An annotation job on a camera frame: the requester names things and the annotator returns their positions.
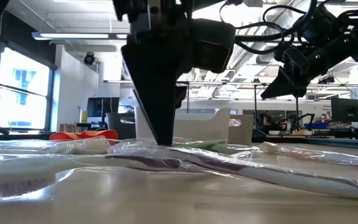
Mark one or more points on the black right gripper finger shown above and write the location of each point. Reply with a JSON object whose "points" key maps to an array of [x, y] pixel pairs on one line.
{"points": [[278, 88]]}

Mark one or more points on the green wrapped toothbrush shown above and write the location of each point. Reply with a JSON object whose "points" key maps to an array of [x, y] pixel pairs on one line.
{"points": [[204, 145]]}

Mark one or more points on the translucent clear plastic bin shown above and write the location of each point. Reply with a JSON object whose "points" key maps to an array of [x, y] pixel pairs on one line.
{"points": [[244, 130]]}

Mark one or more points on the black background robot arm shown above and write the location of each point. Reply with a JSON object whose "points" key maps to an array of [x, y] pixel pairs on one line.
{"points": [[306, 117]]}

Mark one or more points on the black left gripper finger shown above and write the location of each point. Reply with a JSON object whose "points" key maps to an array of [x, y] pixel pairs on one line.
{"points": [[157, 77], [181, 96]]}

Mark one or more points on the person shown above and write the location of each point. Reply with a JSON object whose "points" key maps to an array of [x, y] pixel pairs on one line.
{"points": [[266, 119]]}

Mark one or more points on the black workstation frame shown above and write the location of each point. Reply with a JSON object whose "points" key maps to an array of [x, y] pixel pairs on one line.
{"points": [[255, 105], [187, 99]]}

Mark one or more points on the orange cloth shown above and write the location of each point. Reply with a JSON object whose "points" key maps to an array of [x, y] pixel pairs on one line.
{"points": [[82, 135]]}

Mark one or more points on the purple toothbrush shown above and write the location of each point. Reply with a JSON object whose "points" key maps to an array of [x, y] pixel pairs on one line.
{"points": [[26, 174], [291, 179]]}

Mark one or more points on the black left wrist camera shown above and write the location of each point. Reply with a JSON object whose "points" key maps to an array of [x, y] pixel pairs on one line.
{"points": [[213, 46]]}

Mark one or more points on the white plastic bin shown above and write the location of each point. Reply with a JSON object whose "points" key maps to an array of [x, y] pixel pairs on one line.
{"points": [[204, 127]]}

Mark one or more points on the orange toothbrush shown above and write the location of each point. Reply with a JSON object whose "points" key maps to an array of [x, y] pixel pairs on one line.
{"points": [[89, 146], [322, 154]]}

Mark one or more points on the blue background crate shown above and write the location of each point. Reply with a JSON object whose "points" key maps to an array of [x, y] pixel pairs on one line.
{"points": [[317, 125]]}

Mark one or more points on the yellow bottle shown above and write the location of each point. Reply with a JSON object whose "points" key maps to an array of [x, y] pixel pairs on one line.
{"points": [[84, 116]]}

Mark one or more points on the slate grey plastic bin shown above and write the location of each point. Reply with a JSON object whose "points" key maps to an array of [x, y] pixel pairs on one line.
{"points": [[120, 127]]}

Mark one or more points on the black ceiling-mounted camera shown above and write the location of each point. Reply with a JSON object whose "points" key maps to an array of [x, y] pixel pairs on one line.
{"points": [[89, 59]]}

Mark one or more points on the black overhead light beam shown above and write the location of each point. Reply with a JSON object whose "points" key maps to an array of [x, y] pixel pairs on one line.
{"points": [[73, 35]]}

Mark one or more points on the black computer monitor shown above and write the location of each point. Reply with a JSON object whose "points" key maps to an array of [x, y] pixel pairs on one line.
{"points": [[348, 110], [98, 107]]}

